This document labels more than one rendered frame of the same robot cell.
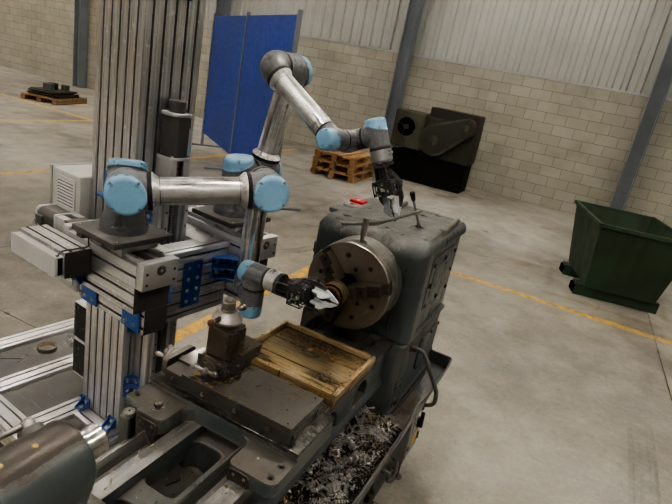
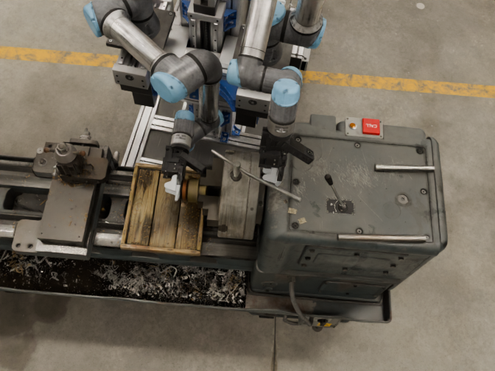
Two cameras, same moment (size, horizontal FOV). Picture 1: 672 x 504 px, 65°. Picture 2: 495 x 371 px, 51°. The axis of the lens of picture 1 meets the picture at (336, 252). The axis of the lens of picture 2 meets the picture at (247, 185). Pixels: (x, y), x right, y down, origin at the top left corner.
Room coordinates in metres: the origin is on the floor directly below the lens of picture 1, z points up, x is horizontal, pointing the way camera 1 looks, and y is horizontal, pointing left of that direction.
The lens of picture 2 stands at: (1.43, -0.79, 2.81)
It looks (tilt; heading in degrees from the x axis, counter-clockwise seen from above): 65 degrees down; 63
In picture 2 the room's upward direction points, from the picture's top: 9 degrees clockwise
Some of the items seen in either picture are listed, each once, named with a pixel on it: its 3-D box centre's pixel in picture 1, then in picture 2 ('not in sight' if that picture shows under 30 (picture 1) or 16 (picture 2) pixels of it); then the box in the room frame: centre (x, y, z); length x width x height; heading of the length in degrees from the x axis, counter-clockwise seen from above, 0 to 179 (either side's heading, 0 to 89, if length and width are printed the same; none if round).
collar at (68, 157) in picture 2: (227, 314); (64, 152); (1.22, 0.24, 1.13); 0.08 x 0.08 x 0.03
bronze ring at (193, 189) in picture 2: (333, 294); (194, 191); (1.61, -0.02, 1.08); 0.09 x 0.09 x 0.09; 67
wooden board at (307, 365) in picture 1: (307, 358); (166, 208); (1.51, 0.02, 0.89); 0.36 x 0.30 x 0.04; 66
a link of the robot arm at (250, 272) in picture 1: (255, 274); (183, 126); (1.65, 0.25, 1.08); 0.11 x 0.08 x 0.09; 66
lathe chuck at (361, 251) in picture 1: (352, 282); (233, 193); (1.75, -0.08, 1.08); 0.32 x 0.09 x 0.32; 66
